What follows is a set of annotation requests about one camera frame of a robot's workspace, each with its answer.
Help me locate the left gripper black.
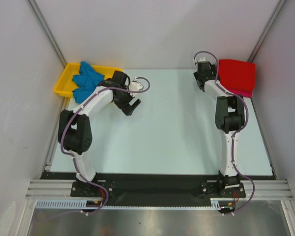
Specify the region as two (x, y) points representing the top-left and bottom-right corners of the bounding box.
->
(114, 86), (140, 116)

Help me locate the red t shirt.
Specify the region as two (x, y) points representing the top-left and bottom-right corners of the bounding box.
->
(219, 59), (256, 93)

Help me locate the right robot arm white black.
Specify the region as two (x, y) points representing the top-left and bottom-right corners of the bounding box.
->
(194, 58), (246, 198)

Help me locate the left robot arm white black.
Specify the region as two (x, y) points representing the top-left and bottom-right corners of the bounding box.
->
(58, 71), (149, 197)

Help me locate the folded magenta t shirt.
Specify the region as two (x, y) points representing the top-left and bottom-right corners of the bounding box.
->
(229, 89), (252, 98)

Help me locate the blue t shirt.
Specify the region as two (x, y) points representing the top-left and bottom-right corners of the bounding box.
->
(72, 61), (104, 104)

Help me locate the yellow plastic tray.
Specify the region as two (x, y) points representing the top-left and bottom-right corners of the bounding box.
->
(53, 62), (123, 98)

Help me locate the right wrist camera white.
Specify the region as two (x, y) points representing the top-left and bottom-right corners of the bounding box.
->
(193, 57), (207, 64)

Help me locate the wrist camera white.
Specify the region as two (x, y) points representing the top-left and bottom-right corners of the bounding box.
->
(128, 77), (144, 93)
(193, 57), (207, 64)

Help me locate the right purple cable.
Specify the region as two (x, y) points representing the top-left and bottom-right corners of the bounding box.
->
(193, 51), (256, 217)

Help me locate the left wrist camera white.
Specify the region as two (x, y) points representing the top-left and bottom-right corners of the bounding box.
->
(128, 77), (144, 93)

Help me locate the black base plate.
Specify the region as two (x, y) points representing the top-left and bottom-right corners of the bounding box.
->
(40, 171), (246, 207)

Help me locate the grey slotted cable duct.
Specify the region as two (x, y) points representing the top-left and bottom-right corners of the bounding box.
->
(36, 198), (231, 210)

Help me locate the aluminium frame rail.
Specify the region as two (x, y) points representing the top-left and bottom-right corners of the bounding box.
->
(27, 172), (292, 200)

